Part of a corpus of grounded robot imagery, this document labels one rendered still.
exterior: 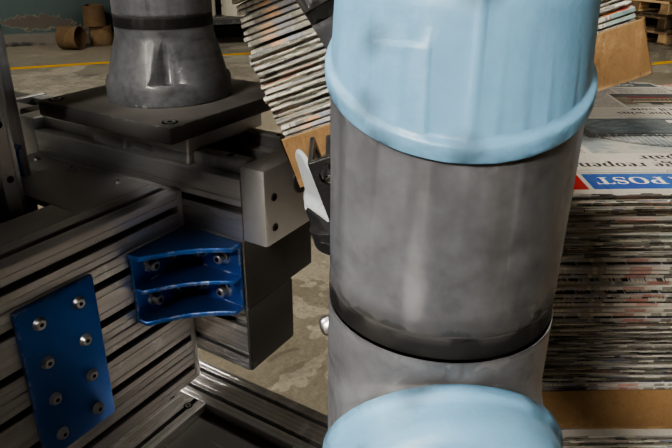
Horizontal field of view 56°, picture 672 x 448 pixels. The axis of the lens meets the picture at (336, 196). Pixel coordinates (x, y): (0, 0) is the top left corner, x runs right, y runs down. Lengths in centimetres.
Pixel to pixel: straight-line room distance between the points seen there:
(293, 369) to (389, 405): 144
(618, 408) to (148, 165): 56
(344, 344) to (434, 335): 3
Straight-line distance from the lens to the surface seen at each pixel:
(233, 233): 72
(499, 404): 19
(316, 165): 37
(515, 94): 16
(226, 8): 649
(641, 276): 54
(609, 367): 59
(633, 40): 53
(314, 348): 169
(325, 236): 42
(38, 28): 695
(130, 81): 76
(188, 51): 75
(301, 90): 50
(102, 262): 70
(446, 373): 19
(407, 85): 16
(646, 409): 63
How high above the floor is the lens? 100
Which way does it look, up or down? 23 degrees down
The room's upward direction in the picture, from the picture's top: straight up
